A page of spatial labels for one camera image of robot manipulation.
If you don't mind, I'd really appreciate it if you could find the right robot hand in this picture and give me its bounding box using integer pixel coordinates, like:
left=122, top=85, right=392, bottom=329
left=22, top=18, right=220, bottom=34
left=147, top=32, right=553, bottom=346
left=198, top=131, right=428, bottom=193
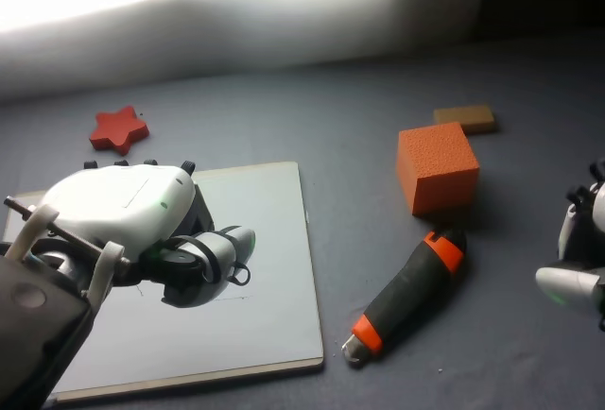
left=534, top=159, right=605, bottom=333

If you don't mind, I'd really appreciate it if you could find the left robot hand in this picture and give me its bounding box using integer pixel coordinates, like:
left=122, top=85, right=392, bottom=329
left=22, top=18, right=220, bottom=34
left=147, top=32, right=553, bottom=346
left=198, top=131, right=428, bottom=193
left=36, top=158, right=257, bottom=310

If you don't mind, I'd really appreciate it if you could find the white paper pad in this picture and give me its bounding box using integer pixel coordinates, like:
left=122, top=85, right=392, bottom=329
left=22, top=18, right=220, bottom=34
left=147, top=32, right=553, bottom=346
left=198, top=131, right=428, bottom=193
left=2, top=160, right=326, bottom=404

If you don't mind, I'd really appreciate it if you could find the black and orange tool handle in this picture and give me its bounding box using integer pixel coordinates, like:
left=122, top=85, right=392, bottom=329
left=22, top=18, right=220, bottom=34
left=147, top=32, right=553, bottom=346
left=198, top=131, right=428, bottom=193
left=340, top=228, right=469, bottom=367

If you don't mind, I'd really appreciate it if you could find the red star block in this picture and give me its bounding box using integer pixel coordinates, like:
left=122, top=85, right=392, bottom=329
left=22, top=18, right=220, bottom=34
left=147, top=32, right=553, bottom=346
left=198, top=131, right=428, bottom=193
left=88, top=105, right=151, bottom=157

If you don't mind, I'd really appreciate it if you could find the orange foam cube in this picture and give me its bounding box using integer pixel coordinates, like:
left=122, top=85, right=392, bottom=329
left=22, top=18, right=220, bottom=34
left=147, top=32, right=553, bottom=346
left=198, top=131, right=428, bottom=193
left=395, top=121, right=481, bottom=217

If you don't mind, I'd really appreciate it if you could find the tan wooden block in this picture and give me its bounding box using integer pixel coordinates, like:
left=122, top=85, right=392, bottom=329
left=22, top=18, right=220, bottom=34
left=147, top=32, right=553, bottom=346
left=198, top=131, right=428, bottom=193
left=433, top=105, right=498, bottom=136

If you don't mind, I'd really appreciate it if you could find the white padding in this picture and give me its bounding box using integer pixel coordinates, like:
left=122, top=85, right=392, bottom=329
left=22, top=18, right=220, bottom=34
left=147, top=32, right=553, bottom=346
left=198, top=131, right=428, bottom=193
left=0, top=0, right=495, bottom=104

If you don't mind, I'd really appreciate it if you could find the grey table cloth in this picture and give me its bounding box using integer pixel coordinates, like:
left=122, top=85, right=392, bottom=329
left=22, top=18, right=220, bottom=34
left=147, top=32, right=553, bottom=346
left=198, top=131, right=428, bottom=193
left=0, top=26, right=605, bottom=410

